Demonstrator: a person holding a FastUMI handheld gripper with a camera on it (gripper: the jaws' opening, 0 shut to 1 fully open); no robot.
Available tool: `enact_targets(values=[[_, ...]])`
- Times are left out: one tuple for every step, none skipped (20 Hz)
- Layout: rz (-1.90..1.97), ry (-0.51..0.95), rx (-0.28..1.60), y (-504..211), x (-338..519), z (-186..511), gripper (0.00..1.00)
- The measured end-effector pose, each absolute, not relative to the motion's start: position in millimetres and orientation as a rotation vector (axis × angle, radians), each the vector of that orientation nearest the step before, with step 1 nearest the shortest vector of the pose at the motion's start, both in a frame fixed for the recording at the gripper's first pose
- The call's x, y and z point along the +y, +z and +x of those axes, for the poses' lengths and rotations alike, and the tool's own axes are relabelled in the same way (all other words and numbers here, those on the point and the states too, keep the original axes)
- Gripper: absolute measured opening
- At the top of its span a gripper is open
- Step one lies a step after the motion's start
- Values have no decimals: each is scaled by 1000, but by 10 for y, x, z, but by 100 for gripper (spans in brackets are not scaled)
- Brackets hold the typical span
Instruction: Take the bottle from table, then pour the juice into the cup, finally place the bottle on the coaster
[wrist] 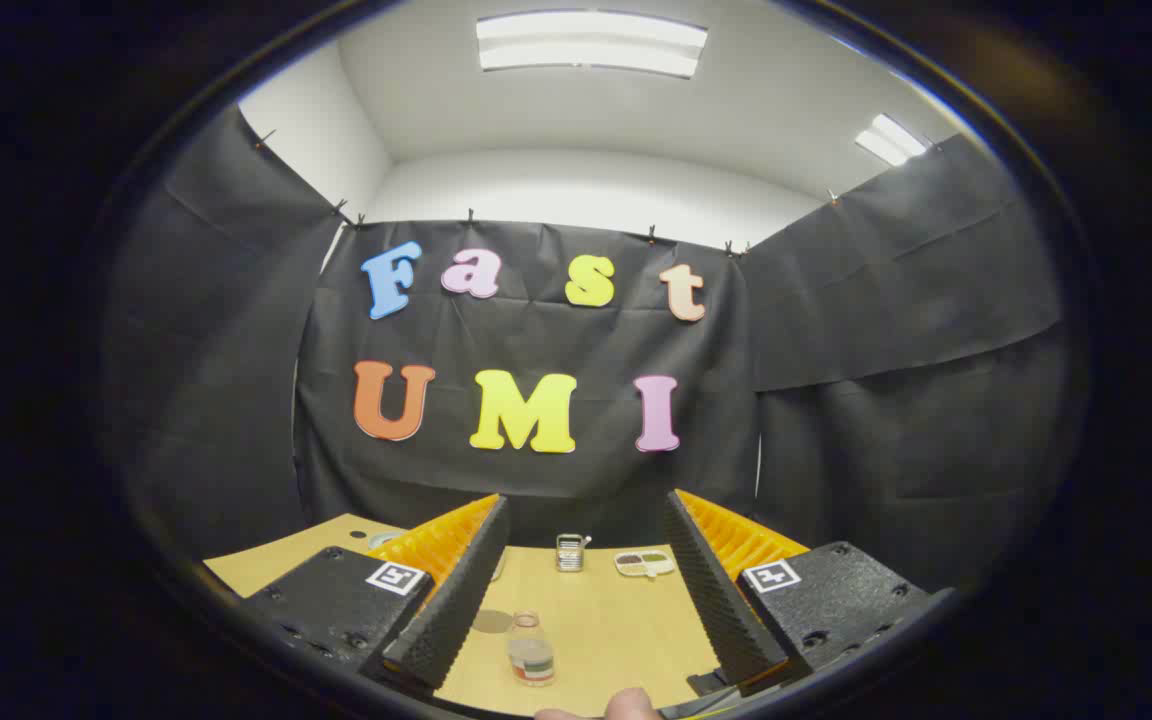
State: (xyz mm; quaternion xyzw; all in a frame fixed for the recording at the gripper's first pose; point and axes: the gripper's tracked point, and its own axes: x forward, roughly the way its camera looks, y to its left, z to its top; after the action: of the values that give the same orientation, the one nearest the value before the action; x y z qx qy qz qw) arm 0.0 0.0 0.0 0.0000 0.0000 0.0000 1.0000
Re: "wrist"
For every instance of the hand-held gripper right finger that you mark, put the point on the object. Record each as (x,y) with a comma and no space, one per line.
(721,600)

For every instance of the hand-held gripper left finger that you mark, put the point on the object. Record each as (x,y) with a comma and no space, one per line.
(456,600)

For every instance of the round brown coaster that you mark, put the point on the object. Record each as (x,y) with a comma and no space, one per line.
(491,621)

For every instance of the clear plastic juice bottle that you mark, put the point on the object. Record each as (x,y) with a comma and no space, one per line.
(531,655)

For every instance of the white divided dish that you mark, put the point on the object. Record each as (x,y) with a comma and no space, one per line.
(644,563)

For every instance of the pale green plate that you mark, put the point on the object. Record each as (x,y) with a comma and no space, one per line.
(383,540)

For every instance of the wooden table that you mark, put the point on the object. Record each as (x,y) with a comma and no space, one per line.
(616,620)

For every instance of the black backdrop cloth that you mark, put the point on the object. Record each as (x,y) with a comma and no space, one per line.
(526,340)

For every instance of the small ceiling light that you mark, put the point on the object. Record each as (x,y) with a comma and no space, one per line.
(891,140)

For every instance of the long ceiling light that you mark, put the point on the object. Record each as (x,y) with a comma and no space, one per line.
(591,45)

